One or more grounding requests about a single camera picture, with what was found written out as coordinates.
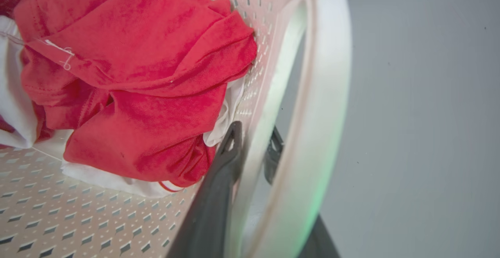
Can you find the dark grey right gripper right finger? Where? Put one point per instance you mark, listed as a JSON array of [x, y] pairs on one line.
[[273, 152]]

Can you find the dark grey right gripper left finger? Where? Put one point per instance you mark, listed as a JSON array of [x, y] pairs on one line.
[[211, 211]]

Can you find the white perforated plastic laundry basket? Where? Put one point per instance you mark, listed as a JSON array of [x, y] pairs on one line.
[[312, 113]]

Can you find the white garment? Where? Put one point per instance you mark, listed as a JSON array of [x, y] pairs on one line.
[[15, 105]]

